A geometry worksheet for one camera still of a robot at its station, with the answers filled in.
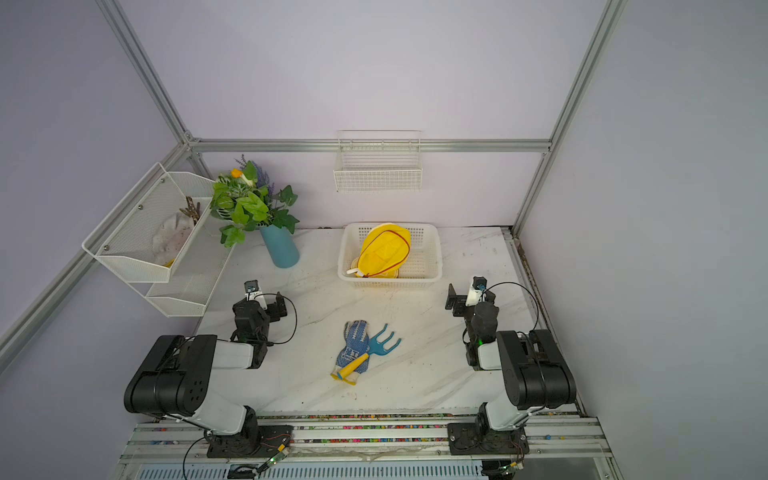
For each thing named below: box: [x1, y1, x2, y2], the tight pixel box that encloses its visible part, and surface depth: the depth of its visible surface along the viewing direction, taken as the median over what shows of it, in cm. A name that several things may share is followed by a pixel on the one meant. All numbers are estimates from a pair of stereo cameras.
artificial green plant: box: [210, 154, 300, 248], surface depth 85 cm
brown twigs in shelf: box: [179, 196, 201, 226], surface depth 84 cm
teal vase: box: [259, 224, 300, 269], surface depth 110 cm
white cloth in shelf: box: [152, 213, 195, 265], surface depth 79 cm
